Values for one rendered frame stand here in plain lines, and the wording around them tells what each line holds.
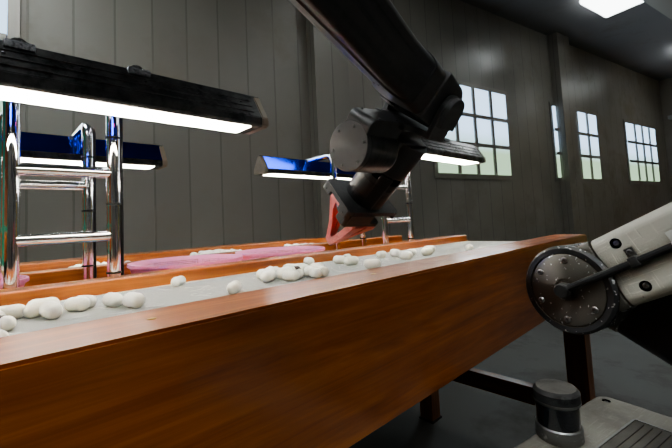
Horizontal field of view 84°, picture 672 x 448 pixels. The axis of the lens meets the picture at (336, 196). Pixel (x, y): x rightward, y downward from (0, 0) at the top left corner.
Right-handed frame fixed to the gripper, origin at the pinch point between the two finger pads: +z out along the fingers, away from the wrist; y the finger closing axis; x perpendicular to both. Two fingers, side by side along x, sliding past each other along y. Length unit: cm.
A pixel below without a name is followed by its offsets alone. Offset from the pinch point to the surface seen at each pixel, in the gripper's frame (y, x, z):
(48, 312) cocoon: 32.3, -5.3, 18.3
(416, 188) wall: -246, -124, 93
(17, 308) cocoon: 34.9, -8.8, 21.9
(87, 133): 21, -61, 31
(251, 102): 0.3, -35.0, -0.7
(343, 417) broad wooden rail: 7.4, 21.4, 6.3
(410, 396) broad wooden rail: -5.7, 22.8, 7.5
